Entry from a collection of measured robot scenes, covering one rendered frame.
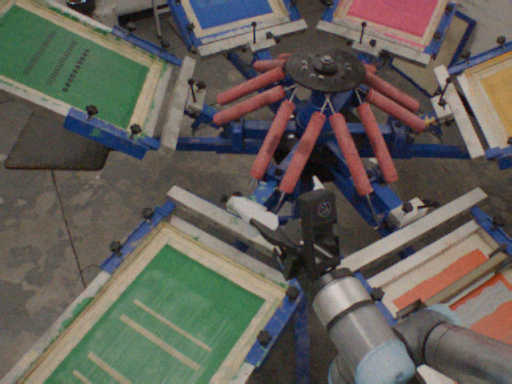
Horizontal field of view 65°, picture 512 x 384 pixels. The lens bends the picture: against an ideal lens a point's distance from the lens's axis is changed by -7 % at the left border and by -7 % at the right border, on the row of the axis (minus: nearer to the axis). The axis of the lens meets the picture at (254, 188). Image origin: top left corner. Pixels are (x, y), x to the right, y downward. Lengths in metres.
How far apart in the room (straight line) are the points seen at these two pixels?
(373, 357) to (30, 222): 2.74
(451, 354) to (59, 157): 1.68
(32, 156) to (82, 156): 0.23
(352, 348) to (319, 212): 0.18
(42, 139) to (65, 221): 1.03
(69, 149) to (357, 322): 1.61
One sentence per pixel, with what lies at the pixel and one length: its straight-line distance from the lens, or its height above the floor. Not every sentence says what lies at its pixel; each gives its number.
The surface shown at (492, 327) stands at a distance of 1.54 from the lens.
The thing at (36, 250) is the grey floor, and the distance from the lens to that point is 2.94.
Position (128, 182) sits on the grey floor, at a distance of 3.07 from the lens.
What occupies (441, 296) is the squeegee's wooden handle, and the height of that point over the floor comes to 1.06.
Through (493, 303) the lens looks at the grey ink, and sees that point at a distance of 1.58.
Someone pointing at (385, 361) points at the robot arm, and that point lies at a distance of 0.56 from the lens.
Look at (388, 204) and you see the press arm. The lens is 1.56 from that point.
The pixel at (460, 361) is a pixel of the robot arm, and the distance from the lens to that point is 0.63.
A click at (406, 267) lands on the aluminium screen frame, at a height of 0.99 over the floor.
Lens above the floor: 2.21
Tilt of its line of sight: 49 degrees down
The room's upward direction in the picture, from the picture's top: straight up
